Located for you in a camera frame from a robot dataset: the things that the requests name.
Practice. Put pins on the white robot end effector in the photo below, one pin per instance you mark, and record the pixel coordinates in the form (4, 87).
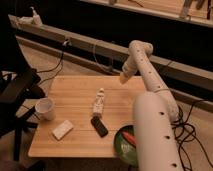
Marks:
(126, 74)

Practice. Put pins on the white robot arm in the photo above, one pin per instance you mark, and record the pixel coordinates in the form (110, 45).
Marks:
(153, 113)

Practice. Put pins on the black rectangular remote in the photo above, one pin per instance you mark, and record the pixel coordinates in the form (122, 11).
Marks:
(99, 126)

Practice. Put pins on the red carrot toy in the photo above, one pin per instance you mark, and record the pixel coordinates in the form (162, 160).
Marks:
(129, 137)

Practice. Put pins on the clear plastic fork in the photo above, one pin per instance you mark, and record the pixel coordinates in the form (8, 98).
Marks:
(127, 150)

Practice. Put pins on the green round plate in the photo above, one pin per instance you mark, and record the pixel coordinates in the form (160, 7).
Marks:
(119, 140)

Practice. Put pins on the white rectangular sponge block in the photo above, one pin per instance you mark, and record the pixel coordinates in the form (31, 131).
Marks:
(62, 129)

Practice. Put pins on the white paper cup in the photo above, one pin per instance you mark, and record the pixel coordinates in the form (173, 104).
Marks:
(45, 108)

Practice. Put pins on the white spray bottle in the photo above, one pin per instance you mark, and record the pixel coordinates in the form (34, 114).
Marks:
(34, 19)

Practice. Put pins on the black chair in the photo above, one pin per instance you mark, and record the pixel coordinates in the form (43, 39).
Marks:
(23, 86)

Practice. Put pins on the grey metal rail beam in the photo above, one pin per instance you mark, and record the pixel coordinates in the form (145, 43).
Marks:
(174, 70)

